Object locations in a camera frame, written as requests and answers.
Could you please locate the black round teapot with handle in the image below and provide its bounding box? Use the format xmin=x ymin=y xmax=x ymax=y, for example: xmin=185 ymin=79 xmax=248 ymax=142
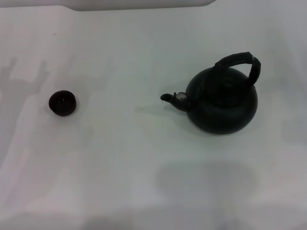
xmin=160 ymin=51 xmax=261 ymax=135

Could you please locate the small dark brown teacup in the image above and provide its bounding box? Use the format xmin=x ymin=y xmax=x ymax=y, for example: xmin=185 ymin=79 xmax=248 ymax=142
xmin=48 ymin=90 xmax=78 ymax=116

